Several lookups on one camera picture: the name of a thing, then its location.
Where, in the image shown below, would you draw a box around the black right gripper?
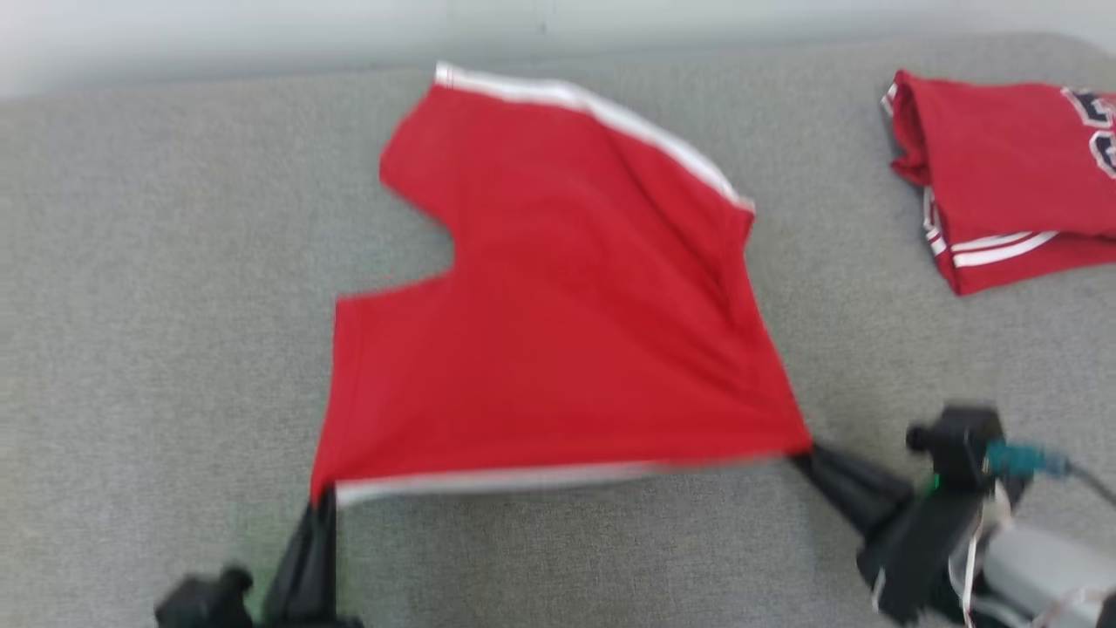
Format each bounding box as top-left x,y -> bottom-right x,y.
789,443 -> 995,625

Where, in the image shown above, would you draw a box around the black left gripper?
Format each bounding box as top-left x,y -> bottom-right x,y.
262,488 -> 363,628

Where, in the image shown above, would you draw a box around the thin white red wires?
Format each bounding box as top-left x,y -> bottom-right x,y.
957,484 -> 1017,628

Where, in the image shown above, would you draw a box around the red jersey with black number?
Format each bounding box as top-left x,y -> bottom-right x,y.
881,70 -> 1116,296

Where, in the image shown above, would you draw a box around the grey fabric sofa cushion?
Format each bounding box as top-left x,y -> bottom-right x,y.
0,33 -> 1116,628

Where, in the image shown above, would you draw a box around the red shorts with Bulls print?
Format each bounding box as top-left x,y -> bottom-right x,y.
310,61 -> 813,509

